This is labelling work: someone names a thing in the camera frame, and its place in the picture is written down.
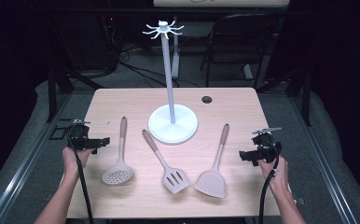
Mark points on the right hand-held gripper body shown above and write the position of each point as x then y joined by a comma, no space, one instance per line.
266,146

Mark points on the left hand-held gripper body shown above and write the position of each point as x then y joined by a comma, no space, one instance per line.
78,133

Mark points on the beige perforated skimmer spoon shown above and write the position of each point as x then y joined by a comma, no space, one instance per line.
118,175

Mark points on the beige solid spatula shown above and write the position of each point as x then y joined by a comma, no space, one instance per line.
210,184

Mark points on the white utensil rack stand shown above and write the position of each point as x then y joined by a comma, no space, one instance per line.
172,126

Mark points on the beige slotted spatula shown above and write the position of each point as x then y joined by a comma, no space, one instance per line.
175,181

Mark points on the person's left hand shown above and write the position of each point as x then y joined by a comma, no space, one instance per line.
74,160

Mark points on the person's right hand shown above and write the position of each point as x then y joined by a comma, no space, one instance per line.
276,174

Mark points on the white stand foot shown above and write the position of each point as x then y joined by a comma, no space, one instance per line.
248,72

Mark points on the black folding chair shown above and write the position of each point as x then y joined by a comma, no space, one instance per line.
240,34

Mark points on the black frame leg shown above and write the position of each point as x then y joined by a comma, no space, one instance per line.
52,93
305,99

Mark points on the metal floor rail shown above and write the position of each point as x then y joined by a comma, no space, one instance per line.
321,161
29,161

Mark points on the metal table bracket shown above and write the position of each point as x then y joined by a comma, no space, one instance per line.
301,201

